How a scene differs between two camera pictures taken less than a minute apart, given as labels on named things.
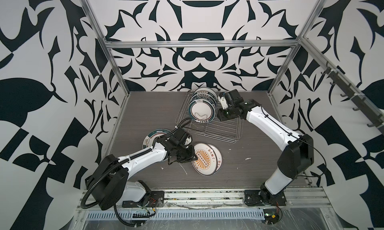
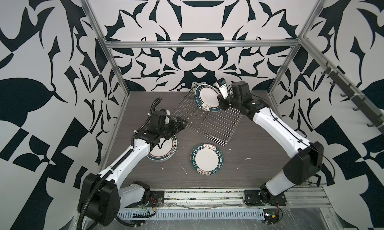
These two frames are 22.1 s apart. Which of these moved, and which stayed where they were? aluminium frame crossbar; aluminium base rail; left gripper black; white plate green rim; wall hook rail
Moved: left gripper black; white plate green rim
Stayed: aluminium frame crossbar; aluminium base rail; wall hook rail
